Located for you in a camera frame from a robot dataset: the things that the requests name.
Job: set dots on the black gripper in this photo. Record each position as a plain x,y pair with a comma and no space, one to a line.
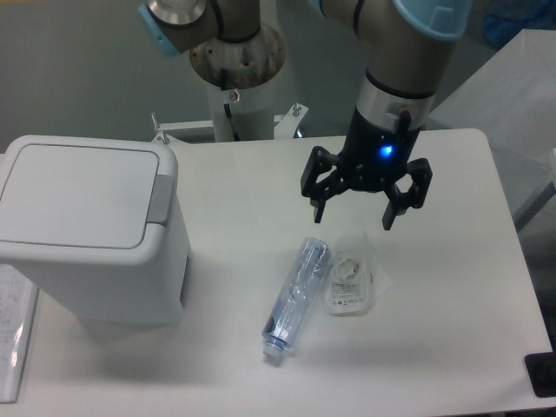
373,159

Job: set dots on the white plastic trash can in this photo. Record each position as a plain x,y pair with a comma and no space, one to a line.
97,225

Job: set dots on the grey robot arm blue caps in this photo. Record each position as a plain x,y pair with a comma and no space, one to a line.
411,42

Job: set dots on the clear plastic wrapper bag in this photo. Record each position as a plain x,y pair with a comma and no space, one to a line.
356,278

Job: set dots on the crushed clear plastic bottle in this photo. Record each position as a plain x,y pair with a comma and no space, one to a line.
295,298

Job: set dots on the white cabinet box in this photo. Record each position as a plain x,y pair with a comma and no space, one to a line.
511,99

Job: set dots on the blue object in background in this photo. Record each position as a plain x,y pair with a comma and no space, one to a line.
504,20

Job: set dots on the black table clamp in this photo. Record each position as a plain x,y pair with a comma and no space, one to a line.
541,371

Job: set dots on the laminated paper sheet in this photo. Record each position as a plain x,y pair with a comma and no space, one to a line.
18,306

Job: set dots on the white metal base frame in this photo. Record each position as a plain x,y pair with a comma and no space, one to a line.
286,126

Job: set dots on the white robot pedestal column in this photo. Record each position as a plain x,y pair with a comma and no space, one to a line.
238,113

